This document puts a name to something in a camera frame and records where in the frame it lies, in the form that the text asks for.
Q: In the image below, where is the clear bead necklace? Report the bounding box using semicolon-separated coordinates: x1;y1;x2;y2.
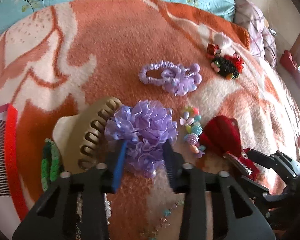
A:
140;199;185;240

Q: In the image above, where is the red velvet bow clip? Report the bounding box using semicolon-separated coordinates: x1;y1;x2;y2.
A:
199;115;261;181

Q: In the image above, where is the tan plastic claw clip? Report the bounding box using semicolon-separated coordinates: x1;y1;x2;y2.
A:
52;96;122;174

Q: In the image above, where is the black red beaded hair tie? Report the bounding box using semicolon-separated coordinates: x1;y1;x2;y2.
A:
211;52;244;80

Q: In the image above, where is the pastel bead bracelet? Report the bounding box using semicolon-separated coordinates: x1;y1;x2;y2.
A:
179;106;207;158

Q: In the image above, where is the red shallow gift box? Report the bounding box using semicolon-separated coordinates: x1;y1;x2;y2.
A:
0;103;29;239

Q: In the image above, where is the red cloth item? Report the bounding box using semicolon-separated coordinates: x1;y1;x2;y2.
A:
280;50;300;89

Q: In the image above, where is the white pearl bracelet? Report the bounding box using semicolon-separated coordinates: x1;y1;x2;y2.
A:
76;192;113;240

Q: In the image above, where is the purple satin scrunchie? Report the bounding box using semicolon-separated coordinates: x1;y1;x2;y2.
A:
139;60;202;96

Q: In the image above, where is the plaid purple pillow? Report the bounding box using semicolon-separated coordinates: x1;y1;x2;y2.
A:
233;0;277;69

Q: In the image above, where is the purple ruffled hair flower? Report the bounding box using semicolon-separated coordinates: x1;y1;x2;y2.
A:
104;100;178;178

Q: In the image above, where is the red white small hair clip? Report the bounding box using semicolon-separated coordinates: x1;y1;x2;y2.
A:
207;43;221;59

